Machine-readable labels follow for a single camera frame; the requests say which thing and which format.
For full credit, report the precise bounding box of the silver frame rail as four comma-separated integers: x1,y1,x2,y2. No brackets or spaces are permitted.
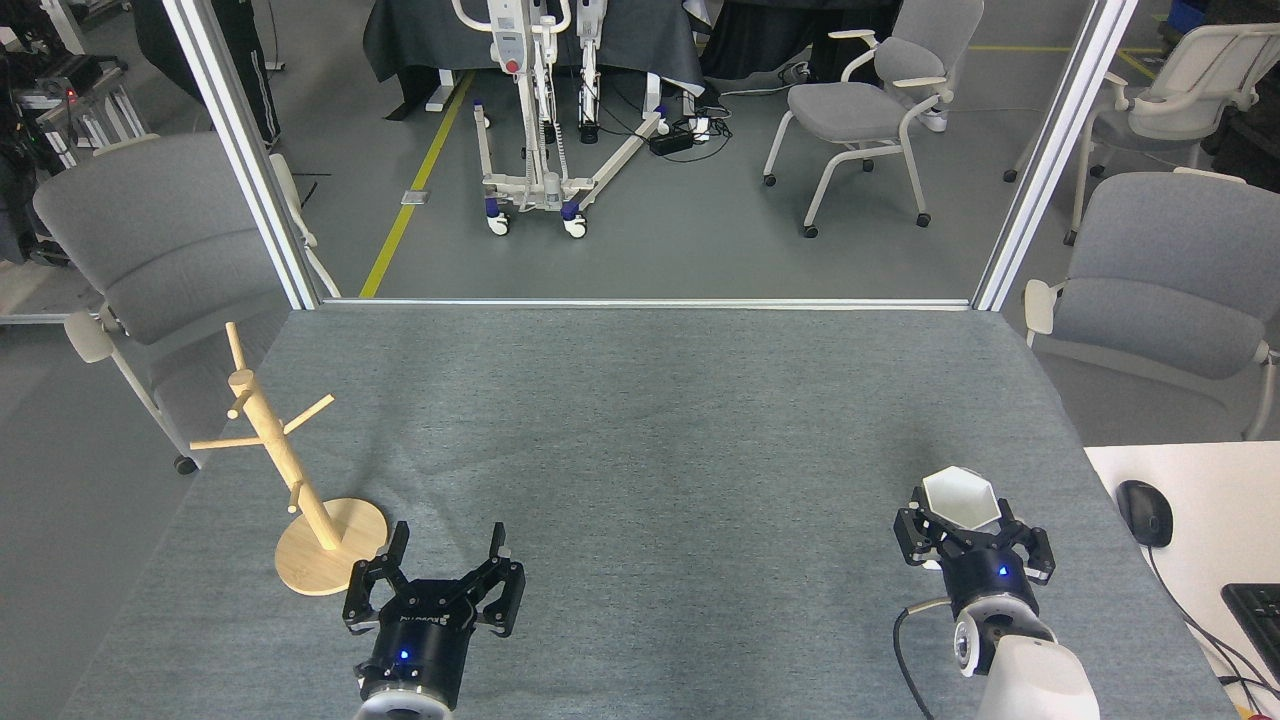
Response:
318,296,973,312

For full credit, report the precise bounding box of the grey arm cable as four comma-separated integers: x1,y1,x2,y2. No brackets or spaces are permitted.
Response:
891,597,956,720

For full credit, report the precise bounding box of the black mouse cable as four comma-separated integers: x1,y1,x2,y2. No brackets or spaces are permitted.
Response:
1144,545,1280,701

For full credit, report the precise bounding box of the person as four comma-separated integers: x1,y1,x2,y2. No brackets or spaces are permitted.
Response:
132,0,284,151

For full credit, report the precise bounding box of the black computer mouse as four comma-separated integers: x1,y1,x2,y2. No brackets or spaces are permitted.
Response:
1116,480,1174,549

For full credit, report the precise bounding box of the metal equipment cart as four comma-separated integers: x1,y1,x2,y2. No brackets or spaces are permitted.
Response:
12,52,151,173

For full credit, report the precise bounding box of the white stand on wheels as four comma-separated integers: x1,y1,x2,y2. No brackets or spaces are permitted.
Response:
450,0,673,239

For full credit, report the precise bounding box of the yellow floor tape line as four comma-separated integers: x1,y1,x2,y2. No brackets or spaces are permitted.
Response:
358,68,477,299

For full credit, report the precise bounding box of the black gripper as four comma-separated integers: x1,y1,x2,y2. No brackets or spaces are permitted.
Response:
893,485,1057,623
343,520,527,711

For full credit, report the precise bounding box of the black keyboard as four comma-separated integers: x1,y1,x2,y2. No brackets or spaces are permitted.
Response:
1221,583,1280,691

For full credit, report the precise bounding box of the white faceted cup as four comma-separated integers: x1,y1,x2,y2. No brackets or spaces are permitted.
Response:
920,466,1003,536

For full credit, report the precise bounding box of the silver frame post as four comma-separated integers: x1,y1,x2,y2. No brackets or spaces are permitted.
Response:
972,0,1139,312
160,0,323,311

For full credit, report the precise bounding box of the black cloth covered table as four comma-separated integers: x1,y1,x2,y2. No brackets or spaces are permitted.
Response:
700,0,896,83
362,0,706,93

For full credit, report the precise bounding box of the grey office chair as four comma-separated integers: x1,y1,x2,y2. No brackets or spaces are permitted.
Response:
762,0,986,239
32,132,341,476
1022,168,1280,441
1003,22,1280,247

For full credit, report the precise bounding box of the wooden cup rack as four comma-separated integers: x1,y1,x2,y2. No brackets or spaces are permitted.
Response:
189,321,389,598

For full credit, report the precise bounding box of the white desk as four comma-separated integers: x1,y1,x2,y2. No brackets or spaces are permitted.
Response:
1084,441,1280,720

